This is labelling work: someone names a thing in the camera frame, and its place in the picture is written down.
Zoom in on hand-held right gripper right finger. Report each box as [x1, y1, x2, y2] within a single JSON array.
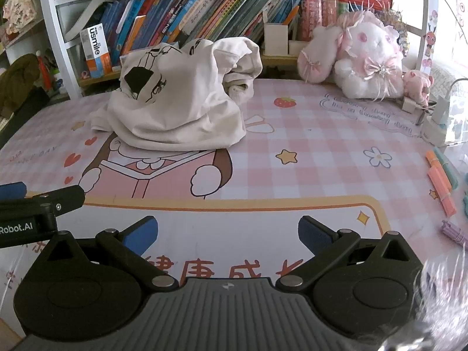
[[274, 216, 425, 293]]

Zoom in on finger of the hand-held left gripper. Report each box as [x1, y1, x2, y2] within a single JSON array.
[[0, 182, 27, 200], [0, 185, 85, 216]]

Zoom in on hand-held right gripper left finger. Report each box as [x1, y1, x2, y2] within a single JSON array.
[[37, 216, 178, 293]]

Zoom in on white printed T-shirt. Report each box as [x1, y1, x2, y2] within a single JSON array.
[[89, 37, 264, 152]]

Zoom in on dark brown plush toy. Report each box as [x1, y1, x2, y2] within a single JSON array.
[[0, 54, 41, 118]]

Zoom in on red plastic toy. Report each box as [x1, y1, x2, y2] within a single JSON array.
[[37, 49, 54, 90]]

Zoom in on pink straw bundle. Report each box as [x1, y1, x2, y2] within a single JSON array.
[[428, 168, 457, 217]]

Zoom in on purple straw bundle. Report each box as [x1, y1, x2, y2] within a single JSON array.
[[441, 220, 468, 244]]

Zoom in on clear plastic film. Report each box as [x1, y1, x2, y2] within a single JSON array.
[[413, 252, 468, 351]]

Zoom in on teal straw bundle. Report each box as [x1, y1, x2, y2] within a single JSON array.
[[433, 146, 459, 191]]

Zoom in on white orange upright box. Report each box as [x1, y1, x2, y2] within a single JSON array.
[[80, 23, 112, 78]]

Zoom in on white round socket base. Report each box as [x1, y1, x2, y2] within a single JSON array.
[[420, 117, 448, 146]]

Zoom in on clear plastic container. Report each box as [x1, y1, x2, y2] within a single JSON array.
[[444, 91, 468, 147]]

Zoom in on small pink plush pig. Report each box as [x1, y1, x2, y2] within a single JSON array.
[[402, 69, 434, 105]]

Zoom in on pink flower decoration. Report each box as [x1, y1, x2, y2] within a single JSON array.
[[2, 0, 41, 33]]

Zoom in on beige square pen holder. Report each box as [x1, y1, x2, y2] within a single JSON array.
[[264, 23, 289, 56]]

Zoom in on white pink plush rabbit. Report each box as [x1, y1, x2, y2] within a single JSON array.
[[297, 9, 406, 101]]

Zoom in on grey knitted cushion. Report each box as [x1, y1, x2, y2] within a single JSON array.
[[431, 60, 468, 97]]

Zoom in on colourful cartoon trinkets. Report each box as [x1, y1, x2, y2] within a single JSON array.
[[384, 7, 409, 57]]

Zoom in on cartoon sticker strip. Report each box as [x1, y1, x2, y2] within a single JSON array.
[[420, 9, 439, 75]]

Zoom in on row of colourful books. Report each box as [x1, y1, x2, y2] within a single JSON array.
[[99, 0, 322, 66]]

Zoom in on white frame wooden bookshelf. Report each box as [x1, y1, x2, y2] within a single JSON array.
[[37, 0, 439, 97]]

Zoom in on grey charging cable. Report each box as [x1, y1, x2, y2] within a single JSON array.
[[444, 78, 468, 99]]

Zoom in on pink wall poster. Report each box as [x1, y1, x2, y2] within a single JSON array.
[[454, 0, 468, 61]]

